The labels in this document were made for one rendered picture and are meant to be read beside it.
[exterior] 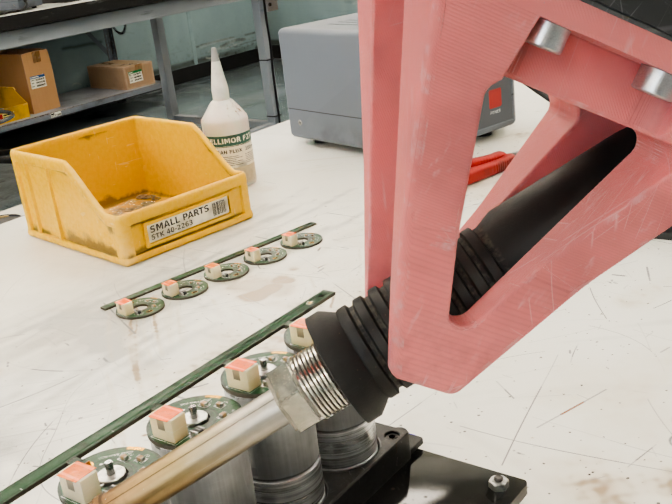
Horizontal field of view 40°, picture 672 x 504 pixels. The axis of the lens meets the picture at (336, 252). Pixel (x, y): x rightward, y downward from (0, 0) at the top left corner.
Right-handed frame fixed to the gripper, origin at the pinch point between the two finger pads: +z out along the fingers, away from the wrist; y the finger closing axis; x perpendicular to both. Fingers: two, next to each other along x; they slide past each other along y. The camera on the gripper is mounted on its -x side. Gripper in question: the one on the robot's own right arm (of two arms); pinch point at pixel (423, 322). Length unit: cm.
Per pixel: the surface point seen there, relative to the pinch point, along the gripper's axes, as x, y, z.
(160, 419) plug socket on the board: -3.7, -3.8, 5.7
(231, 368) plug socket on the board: -2.1, -5.9, 4.8
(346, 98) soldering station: 8, -53, 2
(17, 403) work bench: -7.2, -19.8, 15.3
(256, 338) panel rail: -1.0, -8.9, 5.0
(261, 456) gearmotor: -0.4, -5.5, 6.9
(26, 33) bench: -40, -273, 39
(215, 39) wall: 35, -607, 51
